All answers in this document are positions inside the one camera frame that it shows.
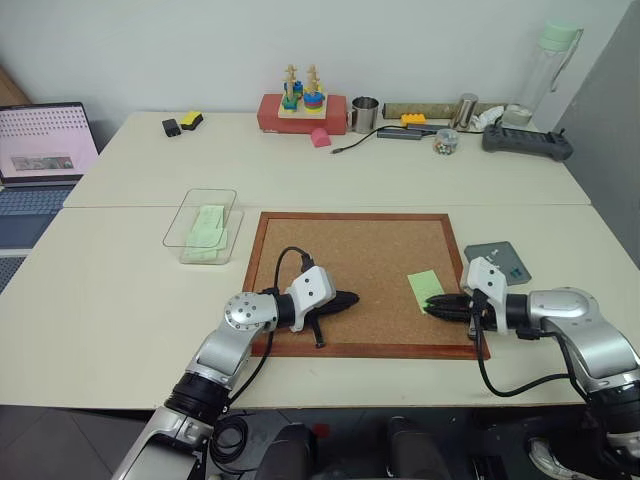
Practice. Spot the clear bottle with green lid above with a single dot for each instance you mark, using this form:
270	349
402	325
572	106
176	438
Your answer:
542	65

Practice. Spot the dark grey handheld controller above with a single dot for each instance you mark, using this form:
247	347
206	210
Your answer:
525	142

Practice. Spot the brown cardboard piece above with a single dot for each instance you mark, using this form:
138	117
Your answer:
11	87

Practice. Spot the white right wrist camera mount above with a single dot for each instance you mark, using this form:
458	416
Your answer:
486	280

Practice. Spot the white crumpled object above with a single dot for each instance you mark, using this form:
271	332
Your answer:
487	117

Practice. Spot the grey flat tray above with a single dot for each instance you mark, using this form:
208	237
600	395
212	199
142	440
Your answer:
492	255

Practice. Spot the stack of green notes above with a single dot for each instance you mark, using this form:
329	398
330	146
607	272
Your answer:
205	232

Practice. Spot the metal mug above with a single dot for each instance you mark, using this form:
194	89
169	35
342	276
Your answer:
364	115

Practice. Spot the red rectangular box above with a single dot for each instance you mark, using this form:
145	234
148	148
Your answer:
270	117

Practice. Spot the white and grey shoe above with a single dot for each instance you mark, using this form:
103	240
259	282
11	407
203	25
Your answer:
545	457

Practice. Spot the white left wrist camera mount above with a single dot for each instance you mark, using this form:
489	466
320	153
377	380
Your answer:
312	292

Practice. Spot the wood-framed cork board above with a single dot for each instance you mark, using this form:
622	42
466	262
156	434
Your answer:
360	250

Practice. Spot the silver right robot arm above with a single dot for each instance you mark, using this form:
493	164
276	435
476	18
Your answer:
590	330

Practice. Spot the open laptop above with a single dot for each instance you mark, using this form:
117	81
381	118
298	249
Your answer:
40	145

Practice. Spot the yellow and black sponge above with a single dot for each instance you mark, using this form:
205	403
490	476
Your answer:
191	120

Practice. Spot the yellow toy brick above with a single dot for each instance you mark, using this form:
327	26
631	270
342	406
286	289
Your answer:
414	119

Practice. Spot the small black box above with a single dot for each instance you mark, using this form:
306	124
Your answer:
171	127

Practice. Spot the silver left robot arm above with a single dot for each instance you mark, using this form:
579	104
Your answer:
235	345

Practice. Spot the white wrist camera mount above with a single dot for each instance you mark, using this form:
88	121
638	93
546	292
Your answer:
312	292
486	280

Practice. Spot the pink arched block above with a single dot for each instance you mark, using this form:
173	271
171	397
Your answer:
321	139

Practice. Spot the green paper note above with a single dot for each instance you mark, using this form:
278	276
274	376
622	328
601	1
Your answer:
425	287

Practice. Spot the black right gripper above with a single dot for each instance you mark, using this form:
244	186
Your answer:
474	312

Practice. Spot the clear plastic box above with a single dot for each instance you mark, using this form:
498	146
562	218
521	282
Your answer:
200	225

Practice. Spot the shiny metal cylinder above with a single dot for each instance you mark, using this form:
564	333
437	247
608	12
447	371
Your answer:
466	112

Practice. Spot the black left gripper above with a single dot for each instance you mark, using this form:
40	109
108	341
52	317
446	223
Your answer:
324	311

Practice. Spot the dark grey partition panel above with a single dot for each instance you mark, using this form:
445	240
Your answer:
607	125

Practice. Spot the teal pushpin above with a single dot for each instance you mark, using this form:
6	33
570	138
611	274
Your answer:
516	273

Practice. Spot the dark rounded shape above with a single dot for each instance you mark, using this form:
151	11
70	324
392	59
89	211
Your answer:
287	452
415	450

